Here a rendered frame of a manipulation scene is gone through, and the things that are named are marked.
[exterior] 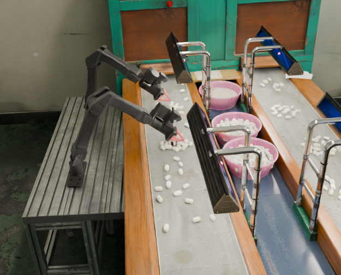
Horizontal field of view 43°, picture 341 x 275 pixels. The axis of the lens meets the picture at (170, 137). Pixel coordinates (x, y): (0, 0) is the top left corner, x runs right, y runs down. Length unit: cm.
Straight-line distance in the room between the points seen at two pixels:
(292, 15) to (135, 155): 150
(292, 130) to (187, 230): 94
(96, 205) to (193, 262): 59
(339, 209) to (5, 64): 302
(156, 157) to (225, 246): 67
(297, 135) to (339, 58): 190
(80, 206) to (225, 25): 155
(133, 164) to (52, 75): 207
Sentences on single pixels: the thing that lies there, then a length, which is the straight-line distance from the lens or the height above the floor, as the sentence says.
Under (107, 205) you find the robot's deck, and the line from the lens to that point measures 198.
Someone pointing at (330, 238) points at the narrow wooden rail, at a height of 76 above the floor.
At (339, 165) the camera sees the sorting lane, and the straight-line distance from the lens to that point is 217.
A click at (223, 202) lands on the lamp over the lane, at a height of 109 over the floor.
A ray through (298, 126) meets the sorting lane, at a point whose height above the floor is 74.
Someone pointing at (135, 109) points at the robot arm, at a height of 98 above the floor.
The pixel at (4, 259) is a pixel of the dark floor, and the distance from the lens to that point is 285.
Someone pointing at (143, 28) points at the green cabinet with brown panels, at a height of 109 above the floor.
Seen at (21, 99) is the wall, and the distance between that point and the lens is 414.
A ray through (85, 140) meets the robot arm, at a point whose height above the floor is 87.
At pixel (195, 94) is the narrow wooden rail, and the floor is 76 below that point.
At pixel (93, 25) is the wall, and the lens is 376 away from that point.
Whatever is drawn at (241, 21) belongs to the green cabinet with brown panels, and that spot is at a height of 109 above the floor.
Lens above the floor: 192
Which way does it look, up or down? 31 degrees down
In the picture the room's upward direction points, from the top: 2 degrees counter-clockwise
